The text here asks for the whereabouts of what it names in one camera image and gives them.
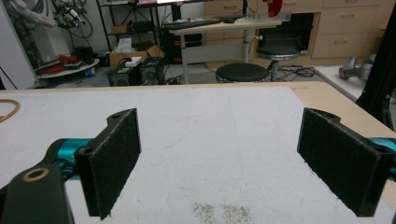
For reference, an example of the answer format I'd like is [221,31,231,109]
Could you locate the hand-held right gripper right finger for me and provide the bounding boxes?
[296,107,396,218]

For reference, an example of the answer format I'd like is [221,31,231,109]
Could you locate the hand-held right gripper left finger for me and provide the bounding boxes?
[74,107,142,221]

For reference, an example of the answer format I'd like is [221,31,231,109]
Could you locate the white platform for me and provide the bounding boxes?
[313,65,367,103]

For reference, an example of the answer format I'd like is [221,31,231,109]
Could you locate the black computer tower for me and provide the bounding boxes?
[106,65,142,88]

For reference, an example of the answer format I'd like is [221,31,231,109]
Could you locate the grey handheld vacuum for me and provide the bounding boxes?
[338,53,377,80]

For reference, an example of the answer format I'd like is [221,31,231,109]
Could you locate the black stand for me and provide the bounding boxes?
[355,4,396,133]

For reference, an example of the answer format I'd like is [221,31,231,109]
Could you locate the round white low table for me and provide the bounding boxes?
[35,58,101,80]

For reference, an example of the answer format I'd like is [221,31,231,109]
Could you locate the open cardboard box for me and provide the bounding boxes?
[108,41,165,70]

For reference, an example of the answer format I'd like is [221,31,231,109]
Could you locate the tan rubber band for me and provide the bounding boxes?
[0,99,21,123]

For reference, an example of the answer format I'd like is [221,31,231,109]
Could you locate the round black stool chrome rim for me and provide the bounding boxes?
[256,45,301,82]

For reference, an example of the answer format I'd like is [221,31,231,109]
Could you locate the light wooden drawer cabinet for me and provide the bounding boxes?
[204,0,390,68]

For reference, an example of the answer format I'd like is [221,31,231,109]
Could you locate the round black stool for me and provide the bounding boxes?
[215,63,271,84]

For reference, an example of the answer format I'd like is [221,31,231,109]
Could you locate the black metal shelf rack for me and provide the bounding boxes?
[95,0,163,53]

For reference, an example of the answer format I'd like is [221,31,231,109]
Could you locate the black keyboard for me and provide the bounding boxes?
[162,18,222,31]

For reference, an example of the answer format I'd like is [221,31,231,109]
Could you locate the red object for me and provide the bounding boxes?
[262,0,285,19]

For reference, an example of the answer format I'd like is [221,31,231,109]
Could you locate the light wooden desk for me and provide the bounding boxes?
[168,19,283,86]

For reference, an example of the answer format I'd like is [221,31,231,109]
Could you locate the black floor cables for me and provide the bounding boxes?
[277,64,318,79]

